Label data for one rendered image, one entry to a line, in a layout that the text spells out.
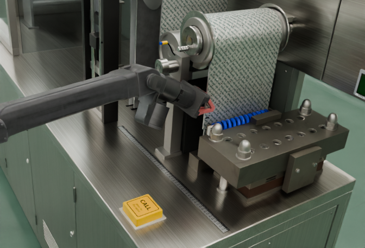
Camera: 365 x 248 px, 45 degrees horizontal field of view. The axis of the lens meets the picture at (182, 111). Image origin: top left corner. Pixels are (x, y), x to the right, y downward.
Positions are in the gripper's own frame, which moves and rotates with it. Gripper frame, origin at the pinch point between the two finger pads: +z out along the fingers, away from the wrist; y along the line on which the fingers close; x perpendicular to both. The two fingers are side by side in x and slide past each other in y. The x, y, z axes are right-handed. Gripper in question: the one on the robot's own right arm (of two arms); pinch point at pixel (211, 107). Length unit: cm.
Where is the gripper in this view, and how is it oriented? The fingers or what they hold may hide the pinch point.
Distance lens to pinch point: 117.1
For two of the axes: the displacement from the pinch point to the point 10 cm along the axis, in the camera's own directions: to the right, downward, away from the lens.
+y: 5.5, 4.2, -7.2
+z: 6.9, 2.7, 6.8
